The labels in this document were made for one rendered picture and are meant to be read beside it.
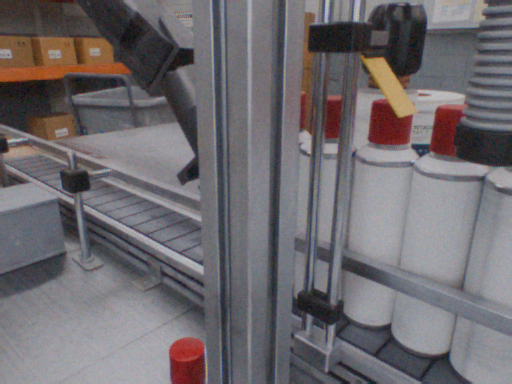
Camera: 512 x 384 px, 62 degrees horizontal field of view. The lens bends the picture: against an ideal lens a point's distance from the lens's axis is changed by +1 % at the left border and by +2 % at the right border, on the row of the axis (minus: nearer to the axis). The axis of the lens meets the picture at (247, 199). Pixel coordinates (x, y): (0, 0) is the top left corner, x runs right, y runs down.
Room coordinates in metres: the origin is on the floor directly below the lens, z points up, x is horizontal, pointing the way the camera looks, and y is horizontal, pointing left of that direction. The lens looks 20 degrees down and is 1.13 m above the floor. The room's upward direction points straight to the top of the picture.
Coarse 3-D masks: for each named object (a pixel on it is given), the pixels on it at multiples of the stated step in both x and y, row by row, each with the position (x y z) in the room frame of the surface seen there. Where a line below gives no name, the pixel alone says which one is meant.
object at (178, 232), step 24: (24, 168) 0.86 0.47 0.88; (48, 168) 0.86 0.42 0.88; (96, 192) 0.71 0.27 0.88; (120, 192) 0.71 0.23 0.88; (120, 216) 0.60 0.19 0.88; (144, 216) 0.60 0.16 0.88; (168, 216) 0.60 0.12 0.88; (168, 240) 0.51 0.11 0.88; (192, 240) 0.51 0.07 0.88; (336, 336) 0.32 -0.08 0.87; (360, 336) 0.31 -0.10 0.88; (384, 336) 0.32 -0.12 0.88; (384, 360) 0.29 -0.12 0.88; (408, 360) 0.28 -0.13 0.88; (432, 360) 0.29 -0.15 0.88
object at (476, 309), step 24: (48, 144) 0.73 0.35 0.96; (96, 168) 0.61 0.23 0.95; (120, 168) 0.58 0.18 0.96; (168, 192) 0.49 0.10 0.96; (360, 264) 0.30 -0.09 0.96; (384, 264) 0.30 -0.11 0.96; (408, 288) 0.28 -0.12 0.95; (432, 288) 0.27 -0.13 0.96; (456, 312) 0.25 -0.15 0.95; (480, 312) 0.24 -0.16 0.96; (504, 312) 0.24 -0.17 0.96
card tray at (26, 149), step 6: (12, 138) 1.24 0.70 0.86; (24, 144) 1.26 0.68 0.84; (12, 150) 1.20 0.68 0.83; (18, 150) 1.20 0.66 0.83; (24, 150) 1.20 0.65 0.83; (30, 150) 1.20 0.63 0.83; (36, 150) 1.20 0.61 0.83; (6, 156) 1.13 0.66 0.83; (12, 156) 1.13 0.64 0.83; (54, 156) 1.13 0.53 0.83
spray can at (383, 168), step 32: (384, 128) 0.33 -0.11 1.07; (384, 160) 0.33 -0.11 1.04; (416, 160) 0.33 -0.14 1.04; (352, 192) 0.35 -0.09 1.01; (384, 192) 0.32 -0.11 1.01; (352, 224) 0.34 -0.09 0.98; (384, 224) 0.32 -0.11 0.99; (384, 256) 0.32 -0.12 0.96; (352, 288) 0.33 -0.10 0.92; (384, 288) 0.32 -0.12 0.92; (352, 320) 0.33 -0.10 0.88; (384, 320) 0.32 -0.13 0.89
